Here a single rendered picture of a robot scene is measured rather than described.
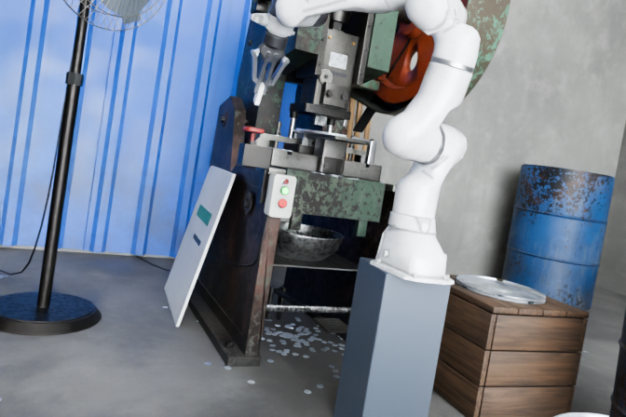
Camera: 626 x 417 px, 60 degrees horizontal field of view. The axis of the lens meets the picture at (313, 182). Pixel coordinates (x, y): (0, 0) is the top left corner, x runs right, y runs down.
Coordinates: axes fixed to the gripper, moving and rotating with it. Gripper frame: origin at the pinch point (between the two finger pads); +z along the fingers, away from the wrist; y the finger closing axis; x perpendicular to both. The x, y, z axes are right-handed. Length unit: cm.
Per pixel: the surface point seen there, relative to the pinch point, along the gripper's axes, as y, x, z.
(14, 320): -61, -18, 85
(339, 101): 34.7, 12.5, 1.1
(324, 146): 28.7, -0.8, 13.9
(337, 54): 32.0, 22.6, -13.3
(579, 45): 293, 172, -32
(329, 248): 39, -14, 48
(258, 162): 2.6, -12.2, 18.4
